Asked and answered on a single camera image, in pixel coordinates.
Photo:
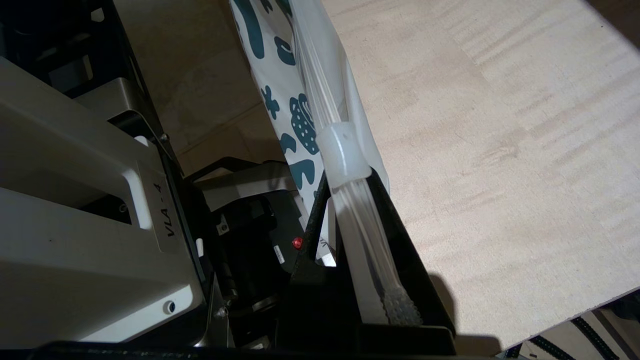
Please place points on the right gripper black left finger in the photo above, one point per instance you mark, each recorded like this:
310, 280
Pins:
320, 300

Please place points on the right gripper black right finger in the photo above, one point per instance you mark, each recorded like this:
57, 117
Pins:
415, 270

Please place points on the white horse-print zip pouch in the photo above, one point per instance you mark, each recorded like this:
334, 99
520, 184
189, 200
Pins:
300, 100

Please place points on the black white robot base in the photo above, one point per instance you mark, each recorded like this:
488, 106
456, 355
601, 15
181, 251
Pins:
250, 235

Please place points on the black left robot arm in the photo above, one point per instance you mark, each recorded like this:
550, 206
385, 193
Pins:
60, 30

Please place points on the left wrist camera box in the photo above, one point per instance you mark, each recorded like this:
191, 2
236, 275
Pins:
75, 225

